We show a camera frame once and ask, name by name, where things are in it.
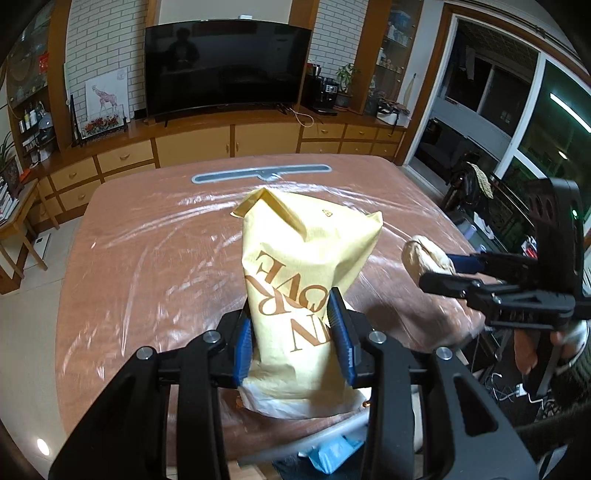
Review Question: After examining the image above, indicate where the grey plastic bar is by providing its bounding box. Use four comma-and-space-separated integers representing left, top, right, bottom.
191, 162, 333, 185

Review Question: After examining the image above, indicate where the yellowish cloth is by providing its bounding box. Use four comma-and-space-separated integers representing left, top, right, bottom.
471, 164, 498, 200

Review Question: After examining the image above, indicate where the glass display cabinet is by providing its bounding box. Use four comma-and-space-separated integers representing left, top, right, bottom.
355, 0, 424, 117
0, 14, 66, 163

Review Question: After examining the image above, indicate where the black coffee machine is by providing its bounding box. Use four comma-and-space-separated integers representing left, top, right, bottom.
318, 78, 341, 114

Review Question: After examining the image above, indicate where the potted green plant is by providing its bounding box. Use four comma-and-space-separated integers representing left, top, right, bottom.
335, 64, 359, 109

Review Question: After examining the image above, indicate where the wooden sideboard cabinet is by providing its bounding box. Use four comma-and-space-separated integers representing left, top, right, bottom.
37, 111, 408, 227

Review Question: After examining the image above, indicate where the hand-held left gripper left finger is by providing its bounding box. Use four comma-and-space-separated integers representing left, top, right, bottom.
48, 308, 256, 480

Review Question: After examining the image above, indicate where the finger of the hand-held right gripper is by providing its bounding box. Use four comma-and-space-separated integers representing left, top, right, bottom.
418, 271, 576, 309
445, 253, 551, 283

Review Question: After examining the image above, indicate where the black kitchen appliance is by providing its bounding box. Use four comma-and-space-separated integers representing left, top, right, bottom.
302, 65, 322, 112

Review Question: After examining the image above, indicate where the giraffe picture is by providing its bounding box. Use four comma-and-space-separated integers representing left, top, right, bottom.
85, 67, 130, 118

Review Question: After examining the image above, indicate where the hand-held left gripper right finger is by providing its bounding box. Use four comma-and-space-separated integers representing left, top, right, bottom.
325, 286, 540, 480

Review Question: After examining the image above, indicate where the red flower picture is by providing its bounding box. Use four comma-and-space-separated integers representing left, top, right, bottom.
81, 113, 126, 140

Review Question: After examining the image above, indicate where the blue plastic bag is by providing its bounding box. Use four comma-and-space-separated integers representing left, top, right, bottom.
298, 434, 366, 476

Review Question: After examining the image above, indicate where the yellow paper bag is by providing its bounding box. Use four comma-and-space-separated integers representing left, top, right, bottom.
231, 187, 385, 420

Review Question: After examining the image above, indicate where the wooden side table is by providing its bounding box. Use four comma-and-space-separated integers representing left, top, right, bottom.
0, 180, 50, 283

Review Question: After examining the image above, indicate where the person's right hand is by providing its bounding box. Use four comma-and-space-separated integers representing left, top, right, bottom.
512, 320, 591, 376

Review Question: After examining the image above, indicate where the stack of books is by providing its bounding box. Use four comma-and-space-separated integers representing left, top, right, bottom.
0, 178, 22, 227

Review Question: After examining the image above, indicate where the glass balcony door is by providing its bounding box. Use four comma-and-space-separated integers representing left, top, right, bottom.
406, 14, 591, 232

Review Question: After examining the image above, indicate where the dark chair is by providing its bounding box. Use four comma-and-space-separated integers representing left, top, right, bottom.
442, 161, 498, 223

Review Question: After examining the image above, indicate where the long-leaf potted plant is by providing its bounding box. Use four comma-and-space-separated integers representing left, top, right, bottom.
0, 131, 20, 185

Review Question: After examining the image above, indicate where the black flat television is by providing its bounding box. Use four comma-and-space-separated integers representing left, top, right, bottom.
144, 19, 313, 123

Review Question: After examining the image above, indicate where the bread roll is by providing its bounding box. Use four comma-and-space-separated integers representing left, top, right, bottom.
402, 234, 458, 284

